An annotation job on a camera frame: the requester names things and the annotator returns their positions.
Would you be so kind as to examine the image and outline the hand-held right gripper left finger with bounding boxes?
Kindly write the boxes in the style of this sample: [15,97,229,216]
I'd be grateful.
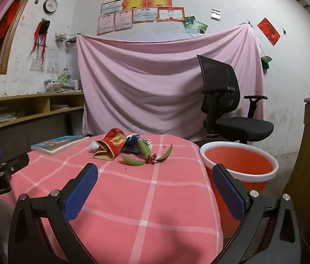
[8,163,99,264]

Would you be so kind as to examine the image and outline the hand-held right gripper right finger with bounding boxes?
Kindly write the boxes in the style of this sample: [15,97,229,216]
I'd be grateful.
[211,163,301,264]

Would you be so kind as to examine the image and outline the orange bucket with white rim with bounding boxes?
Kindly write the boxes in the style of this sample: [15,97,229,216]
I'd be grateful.
[199,141,279,238]

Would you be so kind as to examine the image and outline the red paper packet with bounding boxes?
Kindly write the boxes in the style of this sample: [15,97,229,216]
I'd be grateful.
[93,128,126,161]

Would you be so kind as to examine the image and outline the green leaf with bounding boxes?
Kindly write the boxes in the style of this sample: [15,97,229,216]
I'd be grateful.
[156,143,173,162]
[120,155,147,167]
[136,139,151,156]

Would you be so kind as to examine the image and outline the blue wrapper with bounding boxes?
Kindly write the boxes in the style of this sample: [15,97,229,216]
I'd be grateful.
[122,135,144,154]

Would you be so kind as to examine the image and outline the large pile of papers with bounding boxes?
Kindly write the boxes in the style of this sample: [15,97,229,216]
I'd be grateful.
[0,111,18,126]

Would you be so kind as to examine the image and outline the blue paperback book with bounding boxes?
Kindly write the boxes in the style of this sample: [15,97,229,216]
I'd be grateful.
[31,135,89,155]

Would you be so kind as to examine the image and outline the pink checked cloth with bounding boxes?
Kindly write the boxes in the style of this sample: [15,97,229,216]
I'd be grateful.
[6,133,224,264]

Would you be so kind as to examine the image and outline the wooden desk shelf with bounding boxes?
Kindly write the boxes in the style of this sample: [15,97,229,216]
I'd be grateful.
[0,92,85,132]

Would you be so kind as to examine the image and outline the stack of books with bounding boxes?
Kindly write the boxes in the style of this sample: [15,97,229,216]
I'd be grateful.
[44,78,80,93]

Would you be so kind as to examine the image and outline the glass jar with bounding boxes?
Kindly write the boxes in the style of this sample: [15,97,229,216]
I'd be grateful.
[59,68,72,83]

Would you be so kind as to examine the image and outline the black office chair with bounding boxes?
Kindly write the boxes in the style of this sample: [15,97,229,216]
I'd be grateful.
[197,54,274,145]

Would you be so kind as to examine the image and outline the pink hanging sheet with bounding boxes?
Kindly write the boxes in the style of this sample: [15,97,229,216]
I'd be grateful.
[76,23,265,141]

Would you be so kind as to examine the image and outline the red feather decoration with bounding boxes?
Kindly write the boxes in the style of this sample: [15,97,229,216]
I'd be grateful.
[28,18,51,60]

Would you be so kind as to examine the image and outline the red cloth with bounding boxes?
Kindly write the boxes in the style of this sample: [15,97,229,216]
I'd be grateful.
[0,0,21,59]

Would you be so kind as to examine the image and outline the green hanging hat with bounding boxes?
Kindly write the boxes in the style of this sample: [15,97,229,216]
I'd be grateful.
[261,56,273,71]

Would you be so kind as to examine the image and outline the red diamond paper decoration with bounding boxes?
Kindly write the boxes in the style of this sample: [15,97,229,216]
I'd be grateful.
[257,17,281,46]

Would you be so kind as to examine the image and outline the green photo print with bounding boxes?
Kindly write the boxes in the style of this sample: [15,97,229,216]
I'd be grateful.
[191,20,208,34]
[183,16,196,29]

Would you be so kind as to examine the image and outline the wooden window frame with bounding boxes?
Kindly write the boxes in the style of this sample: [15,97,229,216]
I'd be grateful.
[0,0,43,75]

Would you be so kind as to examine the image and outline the white wall calendar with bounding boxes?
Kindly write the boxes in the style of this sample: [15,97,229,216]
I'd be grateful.
[30,49,59,74]

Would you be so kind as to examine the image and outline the metal wall rack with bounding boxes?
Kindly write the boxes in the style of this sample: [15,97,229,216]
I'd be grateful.
[55,33,77,44]

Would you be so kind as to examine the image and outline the round wall clock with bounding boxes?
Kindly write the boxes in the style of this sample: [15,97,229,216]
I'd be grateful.
[43,0,58,14]

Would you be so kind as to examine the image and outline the cluster of wall certificates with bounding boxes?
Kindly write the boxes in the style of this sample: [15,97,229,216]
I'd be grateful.
[97,0,200,35]

